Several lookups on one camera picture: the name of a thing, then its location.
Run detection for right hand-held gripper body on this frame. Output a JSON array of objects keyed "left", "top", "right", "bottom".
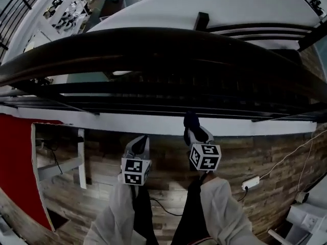
[{"left": 189, "top": 142, "right": 222, "bottom": 173}]

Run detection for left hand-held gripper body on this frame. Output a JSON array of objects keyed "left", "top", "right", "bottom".
[{"left": 120, "top": 154, "right": 152, "bottom": 187}]

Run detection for dark blue cloth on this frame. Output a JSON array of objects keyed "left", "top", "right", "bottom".
[{"left": 183, "top": 111, "right": 209, "bottom": 142}]

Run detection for dark wooden handrail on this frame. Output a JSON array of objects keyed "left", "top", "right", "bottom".
[{"left": 0, "top": 27, "right": 327, "bottom": 124}]

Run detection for person's right forearm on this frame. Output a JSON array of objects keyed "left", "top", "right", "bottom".
[{"left": 200, "top": 171, "right": 266, "bottom": 245}]

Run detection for black metal balcony railing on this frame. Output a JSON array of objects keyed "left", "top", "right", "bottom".
[{"left": 0, "top": 0, "right": 53, "bottom": 59}]

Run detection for white power strip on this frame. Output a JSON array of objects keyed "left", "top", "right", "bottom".
[{"left": 242, "top": 176, "right": 262, "bottom": 191}]

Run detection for person's black trousers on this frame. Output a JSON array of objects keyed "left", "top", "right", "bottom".
[{"left": 132, "top": 177, "right": 202, "bottom": 245}]

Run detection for small grey adapter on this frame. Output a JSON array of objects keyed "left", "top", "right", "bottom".
[{"left": 296, "top": 190, "right": 310, "bottom": 204}]

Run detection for red top table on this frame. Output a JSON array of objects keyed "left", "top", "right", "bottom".
[{"left": 0, "top": 113, "right": 88, "bottom": 232}]

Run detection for white furniture unit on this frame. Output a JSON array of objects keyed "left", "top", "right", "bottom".
[{"left": 268, "top": 187, "right": 327, "bottom": 245}]

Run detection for light wooden table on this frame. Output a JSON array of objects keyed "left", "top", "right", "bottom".
[{"left": 0, "top": 187, "right": 56, "bottom": 245}]

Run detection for dark low table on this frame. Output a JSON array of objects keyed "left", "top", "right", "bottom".
[{"left": 98, "top": 0, "right": 126, "bottom": 20}]

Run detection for white work table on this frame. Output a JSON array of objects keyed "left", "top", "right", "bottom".
[{"left": 42, "top": 0, "right": 90, "bottom": 33}]

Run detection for black cable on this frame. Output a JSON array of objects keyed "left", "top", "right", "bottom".
[{"left": 149, "top": 187, "right": 250, "bottom": 217}]

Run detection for white cable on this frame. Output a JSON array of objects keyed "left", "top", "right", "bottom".
[
  {"left": 259, "top": 129, "right": 327, "bottom": 181},
  {"left": 297, "top": 136, "right": 314, "bottom": 192}
]

